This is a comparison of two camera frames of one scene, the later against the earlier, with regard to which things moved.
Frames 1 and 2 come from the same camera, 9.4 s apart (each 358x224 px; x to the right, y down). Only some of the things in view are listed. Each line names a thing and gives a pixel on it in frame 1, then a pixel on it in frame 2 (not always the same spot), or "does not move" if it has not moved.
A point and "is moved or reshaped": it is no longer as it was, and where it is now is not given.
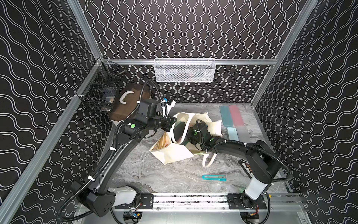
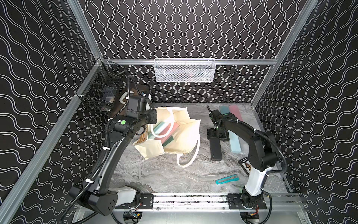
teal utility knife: (218, 177) -> (227, 179)
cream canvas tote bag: (174, 146) is moved or reshaped
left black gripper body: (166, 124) -> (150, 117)
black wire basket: (99, 93) does not move
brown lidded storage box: (127, 100) does not move
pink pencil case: (237, 119) does not move
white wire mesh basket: (184, 70) does not move
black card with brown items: (246, 167) does not move
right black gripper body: (192, 138) -> (216, 133)
